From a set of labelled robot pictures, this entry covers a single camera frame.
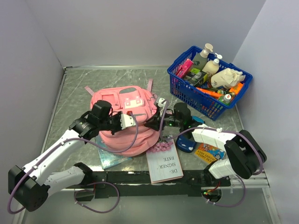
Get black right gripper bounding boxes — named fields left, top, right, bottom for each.
left=144, top=108, right=183, bottom=132

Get pink school backpack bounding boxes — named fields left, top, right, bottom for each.
left=85, top=79, right=160, bottom=157

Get white book pink flowers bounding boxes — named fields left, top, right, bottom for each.
left=146, top=139, right=184, bottom=183

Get blue pencil case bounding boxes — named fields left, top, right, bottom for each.
left=176, top=116, right=205, bottom=153

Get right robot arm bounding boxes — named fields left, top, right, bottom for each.
left=144, top=100, right=267, bottom=186

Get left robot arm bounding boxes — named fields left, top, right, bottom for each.
left=8, top=100, right=122, bottom=212

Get beige cloth bag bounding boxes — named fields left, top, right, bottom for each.
left=211, top=68, right=246, bottom=89

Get orange snack pack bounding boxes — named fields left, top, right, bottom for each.
left=229, top=83, right=243, bottom=95

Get teal hardcover book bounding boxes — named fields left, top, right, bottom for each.
left=98, top=148, right=132, bottom=170

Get pink box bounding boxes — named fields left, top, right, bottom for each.
left=175, top=59, right=193, bottom=78

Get black green box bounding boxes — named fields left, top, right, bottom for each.
left=184, top=68, right=207, bottom=87

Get yellow children's book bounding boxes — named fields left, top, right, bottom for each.
left=194, top=143, right=226, bottom=164

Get blue plastic basket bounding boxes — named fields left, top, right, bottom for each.
left=167, top=46, right=253, bottom=121

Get orange packet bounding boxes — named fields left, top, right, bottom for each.
left=196, top=87, right=223, bottom=98

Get green bottle red cap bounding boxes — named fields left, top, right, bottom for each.
left=218, top=94, right=233, bottom=105

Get grey pump bottle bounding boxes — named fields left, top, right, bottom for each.
left=192, top=43, right=214, bottom=70

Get cream pump bottle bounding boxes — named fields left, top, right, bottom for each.
left=202, top=53, right=223, bottom=77

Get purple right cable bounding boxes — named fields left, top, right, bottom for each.
left=158, top=100, right=264, bottom=208

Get purple cable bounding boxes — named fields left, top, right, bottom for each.
left=158, top=100, right=264, bottom=208
left=7, top=113, right=139, bottom=214

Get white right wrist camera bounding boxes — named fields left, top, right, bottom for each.
left=155, top=97, right=166, bottom=116

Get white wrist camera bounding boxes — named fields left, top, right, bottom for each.
left=120, top=113, right=136, bottom=130
left=155, top=97, right=166, bottom=116

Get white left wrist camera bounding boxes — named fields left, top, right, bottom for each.
left=120, top=113, right=136, bottom=130

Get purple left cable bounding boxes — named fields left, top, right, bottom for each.
left=7, top=113, right=139, bottom=214

